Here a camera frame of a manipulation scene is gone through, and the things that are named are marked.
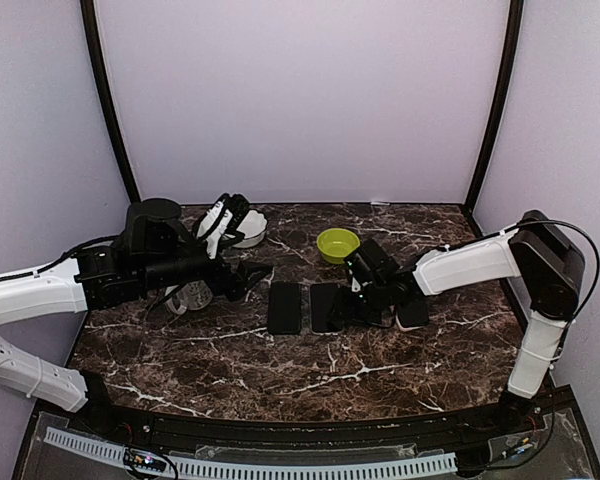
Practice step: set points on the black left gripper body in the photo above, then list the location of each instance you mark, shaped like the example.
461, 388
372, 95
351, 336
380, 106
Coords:
164, 271

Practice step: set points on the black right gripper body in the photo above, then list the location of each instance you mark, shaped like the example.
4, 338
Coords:
368, 306

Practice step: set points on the black smartphone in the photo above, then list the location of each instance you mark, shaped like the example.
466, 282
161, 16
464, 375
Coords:
284, 309

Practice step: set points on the black phone with purple edge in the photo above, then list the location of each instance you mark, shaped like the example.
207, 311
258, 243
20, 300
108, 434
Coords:
324, 307

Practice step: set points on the clear magsafe phone case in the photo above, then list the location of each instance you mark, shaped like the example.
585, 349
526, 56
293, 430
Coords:
312, 310

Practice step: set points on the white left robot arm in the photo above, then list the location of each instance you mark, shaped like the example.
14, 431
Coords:
82, 279

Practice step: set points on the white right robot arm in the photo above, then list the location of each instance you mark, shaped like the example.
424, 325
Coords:
535, 250

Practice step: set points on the white fluted ceramic bowl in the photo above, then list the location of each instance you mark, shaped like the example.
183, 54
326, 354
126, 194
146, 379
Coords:
254, 228

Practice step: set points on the white patterned mug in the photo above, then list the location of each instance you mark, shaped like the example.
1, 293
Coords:
193, 296

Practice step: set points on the green plastic bowl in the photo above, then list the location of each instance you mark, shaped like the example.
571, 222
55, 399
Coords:
335, 244

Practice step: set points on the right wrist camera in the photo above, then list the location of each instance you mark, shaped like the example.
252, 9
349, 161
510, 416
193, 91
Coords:
355, 286

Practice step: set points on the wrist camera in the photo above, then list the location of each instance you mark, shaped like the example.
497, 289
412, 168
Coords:
218, 228
355, 286

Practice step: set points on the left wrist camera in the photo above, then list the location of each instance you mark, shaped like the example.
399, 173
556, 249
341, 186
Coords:
218, 228

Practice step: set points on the black front rail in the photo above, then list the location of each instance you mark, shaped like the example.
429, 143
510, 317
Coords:
462, 429

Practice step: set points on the white slotted cable duct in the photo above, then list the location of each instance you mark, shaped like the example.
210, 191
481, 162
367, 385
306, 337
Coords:
144, 464

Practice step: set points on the black frame post left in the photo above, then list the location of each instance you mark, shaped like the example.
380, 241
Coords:
104, 92

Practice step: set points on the black frame post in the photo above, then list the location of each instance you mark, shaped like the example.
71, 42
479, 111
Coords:
104, 92
501, 89

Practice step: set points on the black frame post right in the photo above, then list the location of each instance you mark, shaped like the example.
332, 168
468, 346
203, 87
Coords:
501, 89

